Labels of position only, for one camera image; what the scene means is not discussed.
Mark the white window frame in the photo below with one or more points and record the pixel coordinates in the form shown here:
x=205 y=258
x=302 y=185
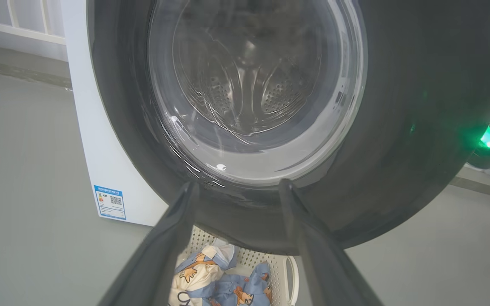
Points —
x=15 y=25

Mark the dark round glass washer door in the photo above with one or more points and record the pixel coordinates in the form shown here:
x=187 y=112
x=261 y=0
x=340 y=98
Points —
x=398 y=127

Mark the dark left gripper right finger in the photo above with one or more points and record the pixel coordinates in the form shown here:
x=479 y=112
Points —
x=326 y=272

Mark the cream perforated laundry basket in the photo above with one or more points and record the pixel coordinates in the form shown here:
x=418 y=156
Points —
x=280 y=272

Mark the cream blue lettered cartoon garment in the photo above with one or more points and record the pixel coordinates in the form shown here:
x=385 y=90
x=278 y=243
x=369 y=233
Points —
x=194 y=278

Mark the white front-load washing machine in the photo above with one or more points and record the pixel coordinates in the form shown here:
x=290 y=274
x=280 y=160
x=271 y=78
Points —
x=84 y=127

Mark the blue cartoon print garment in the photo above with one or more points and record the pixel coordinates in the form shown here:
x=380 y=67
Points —
x=228 y=290

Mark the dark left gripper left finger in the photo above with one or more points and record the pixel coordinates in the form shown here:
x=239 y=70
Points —
x=155 y=263

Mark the blue white energy label sticker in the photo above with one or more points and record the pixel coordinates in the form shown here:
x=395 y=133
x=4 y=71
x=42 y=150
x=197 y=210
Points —
x=109 y=203

